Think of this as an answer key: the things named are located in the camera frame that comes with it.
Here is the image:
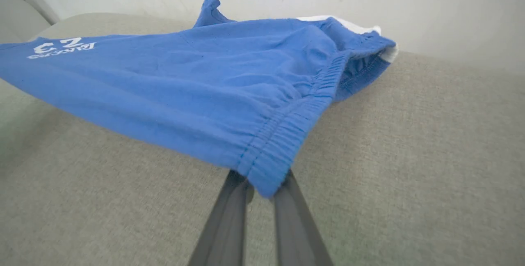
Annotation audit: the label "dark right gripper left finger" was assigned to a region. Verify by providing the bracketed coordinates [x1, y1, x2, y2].
[188, 170, 255, 266]

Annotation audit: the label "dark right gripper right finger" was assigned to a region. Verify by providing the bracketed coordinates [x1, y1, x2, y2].
[272, 170, 334, 266]

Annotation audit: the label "blue shorts with white trim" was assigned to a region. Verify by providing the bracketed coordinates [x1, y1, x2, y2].
[0, 0, 399, 199]

